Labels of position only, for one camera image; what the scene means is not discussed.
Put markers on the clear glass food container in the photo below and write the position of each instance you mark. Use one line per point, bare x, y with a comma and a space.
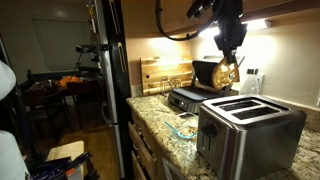
180, 133

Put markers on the black panini press grill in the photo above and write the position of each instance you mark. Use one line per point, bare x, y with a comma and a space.
196, 93

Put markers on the wooden cutting board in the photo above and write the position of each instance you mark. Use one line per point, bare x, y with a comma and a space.
160, 75

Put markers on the dark dining table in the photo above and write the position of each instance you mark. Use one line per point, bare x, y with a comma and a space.
36, 90

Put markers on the black camera stand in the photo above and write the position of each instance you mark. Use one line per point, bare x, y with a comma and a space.
96, 63

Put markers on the wooden upper cabinets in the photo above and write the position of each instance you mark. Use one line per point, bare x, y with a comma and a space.
283, 8

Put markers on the toasted bread slice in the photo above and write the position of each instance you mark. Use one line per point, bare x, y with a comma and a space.
224, 76

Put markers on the dark wooden chair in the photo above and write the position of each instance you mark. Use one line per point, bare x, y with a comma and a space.
85, 95

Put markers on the stainless steel two-slot toaster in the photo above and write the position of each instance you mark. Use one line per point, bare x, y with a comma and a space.
253, 140

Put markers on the stainless steel refrigerator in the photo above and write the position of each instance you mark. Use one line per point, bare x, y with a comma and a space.
107, 93

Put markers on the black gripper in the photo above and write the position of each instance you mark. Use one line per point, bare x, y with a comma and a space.
230, 30

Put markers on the light wooden stool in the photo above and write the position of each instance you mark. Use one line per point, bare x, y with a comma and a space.
65, 150

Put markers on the under-cabinet light strip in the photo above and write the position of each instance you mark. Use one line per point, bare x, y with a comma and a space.
258, 25

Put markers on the white window blind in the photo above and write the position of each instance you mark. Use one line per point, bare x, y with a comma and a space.
56, 43

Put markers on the wooden base cabinet drawers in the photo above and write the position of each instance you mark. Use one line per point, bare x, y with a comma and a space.
143, 150

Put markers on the orange object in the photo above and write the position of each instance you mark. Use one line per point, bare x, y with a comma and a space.
68, 81

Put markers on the black clutter pile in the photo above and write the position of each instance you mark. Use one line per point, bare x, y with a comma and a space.
60, 166

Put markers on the black stereo camera bar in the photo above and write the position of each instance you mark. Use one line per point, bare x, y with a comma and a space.
90, 48

